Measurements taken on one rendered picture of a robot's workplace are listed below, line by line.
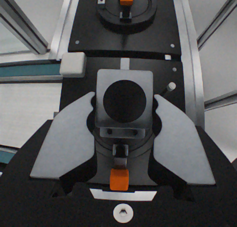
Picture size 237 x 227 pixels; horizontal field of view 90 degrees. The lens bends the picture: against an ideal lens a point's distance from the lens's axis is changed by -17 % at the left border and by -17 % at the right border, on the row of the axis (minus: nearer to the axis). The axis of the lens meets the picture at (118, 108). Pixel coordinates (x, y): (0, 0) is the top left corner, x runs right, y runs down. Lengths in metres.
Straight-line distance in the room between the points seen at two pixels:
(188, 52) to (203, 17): 0.27
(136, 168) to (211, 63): 0.38
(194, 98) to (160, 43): 0.13
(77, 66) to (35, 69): 0.13
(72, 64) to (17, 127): 0.22
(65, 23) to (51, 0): 0.27
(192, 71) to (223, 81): 0.19
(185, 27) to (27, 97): 0.42
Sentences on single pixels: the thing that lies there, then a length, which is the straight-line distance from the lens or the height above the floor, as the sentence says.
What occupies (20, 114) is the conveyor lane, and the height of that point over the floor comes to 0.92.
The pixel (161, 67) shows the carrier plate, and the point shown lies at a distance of 0.29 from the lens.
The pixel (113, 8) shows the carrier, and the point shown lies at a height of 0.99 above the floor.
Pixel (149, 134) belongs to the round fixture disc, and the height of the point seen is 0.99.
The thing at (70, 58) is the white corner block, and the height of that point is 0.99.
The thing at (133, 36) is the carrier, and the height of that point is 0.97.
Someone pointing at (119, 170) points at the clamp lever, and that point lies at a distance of 0.17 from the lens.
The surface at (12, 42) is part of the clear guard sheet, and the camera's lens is 0.37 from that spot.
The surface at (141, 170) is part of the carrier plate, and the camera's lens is 0.27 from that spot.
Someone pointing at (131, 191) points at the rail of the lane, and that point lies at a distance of 0.28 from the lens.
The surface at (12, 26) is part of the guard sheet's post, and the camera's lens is 0.30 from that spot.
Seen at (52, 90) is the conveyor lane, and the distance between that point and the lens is 0.36.
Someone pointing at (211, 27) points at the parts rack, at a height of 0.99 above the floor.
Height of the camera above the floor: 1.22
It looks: 81 degrees down
